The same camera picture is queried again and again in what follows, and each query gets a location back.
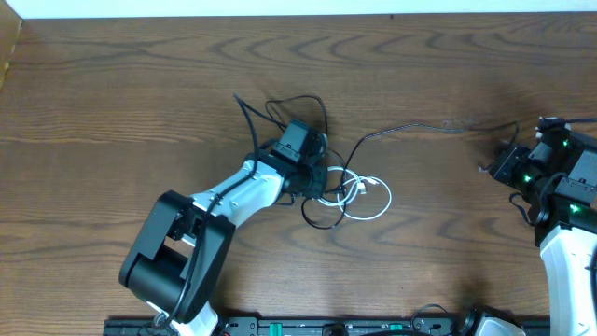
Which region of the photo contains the black usb cable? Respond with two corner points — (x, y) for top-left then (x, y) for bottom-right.
(326, 119), (521, 197)

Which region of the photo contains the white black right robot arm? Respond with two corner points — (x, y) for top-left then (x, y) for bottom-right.
(489, 118), (596, 335)

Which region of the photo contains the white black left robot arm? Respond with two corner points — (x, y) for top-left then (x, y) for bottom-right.
(118, 120), (328, 335)

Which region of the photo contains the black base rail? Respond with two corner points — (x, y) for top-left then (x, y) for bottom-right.
(103, 304), (550, 336)

